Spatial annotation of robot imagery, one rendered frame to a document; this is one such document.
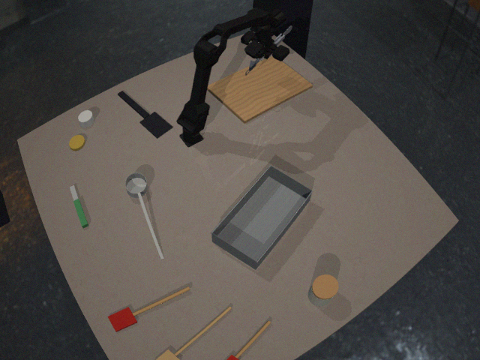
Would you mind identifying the white short cylinder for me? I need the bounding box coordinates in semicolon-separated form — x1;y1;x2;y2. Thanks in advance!
78;110;94;128

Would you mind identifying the brown wooden board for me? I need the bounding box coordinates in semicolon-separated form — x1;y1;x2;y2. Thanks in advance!
207;56;313;123

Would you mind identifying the red spatula with wooden handle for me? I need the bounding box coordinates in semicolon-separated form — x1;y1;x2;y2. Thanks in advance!
108;286;190;332

